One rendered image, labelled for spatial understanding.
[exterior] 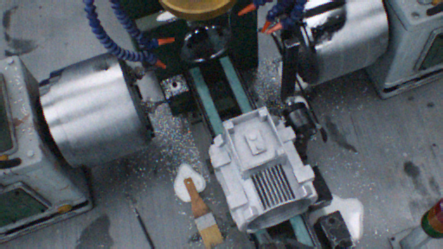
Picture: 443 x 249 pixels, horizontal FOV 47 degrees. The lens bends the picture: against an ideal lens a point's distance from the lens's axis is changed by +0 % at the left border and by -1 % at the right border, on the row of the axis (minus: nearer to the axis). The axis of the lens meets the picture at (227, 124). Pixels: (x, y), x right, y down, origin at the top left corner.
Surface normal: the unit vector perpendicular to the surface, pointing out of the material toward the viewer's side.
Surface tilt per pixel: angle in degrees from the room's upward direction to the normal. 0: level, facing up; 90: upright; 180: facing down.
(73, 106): 21
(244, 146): 0
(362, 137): 0
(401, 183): 0
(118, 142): 73
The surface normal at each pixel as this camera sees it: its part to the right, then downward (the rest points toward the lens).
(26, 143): -0.07, -0.42
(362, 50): 0.30, 0.64
